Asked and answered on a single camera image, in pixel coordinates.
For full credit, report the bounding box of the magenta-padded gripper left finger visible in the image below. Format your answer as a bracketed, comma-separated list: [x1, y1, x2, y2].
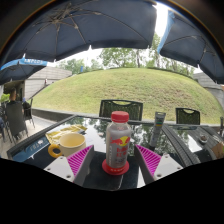
[43, 144, 96, 187]

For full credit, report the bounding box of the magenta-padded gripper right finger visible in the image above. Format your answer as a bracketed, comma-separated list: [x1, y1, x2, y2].
[133, 143, 184, 185]

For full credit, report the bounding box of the red-capped clear drink bottle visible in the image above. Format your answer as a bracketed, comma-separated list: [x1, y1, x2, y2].
[105, 110, 133, 169]

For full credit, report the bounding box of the grey standing tube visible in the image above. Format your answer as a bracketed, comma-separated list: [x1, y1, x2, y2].
[148, 111, 167, 148]

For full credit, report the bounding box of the flat round red coaster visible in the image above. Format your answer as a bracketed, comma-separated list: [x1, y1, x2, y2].
[101, 158, 130, 176]

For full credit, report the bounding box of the black plastic chair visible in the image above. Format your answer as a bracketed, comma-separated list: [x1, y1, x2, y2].
[98, 99, 144, 122]
[175, 107, 201, 126]

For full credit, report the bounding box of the small dark bowl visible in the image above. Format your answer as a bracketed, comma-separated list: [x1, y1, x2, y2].
[198, 133, 210, 145]

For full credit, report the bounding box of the dark wicker chair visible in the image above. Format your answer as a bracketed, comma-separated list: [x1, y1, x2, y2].
[3, 101, 29, 143]
[22, 98, 36, 129]

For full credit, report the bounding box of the person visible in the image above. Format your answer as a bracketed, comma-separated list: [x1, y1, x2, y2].
[5, 87, 22, 106]

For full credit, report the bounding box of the blue-edged navy patio umbrella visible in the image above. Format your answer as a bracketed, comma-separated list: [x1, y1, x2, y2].
[0, 57, 48, 86]

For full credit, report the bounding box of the large navy patio umbrella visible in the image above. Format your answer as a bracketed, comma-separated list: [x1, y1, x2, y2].
[0, 0, 158, 68]

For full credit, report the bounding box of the cream mug with yellow handle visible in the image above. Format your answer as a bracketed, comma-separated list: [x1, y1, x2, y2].
[47, 132, 87, 159]

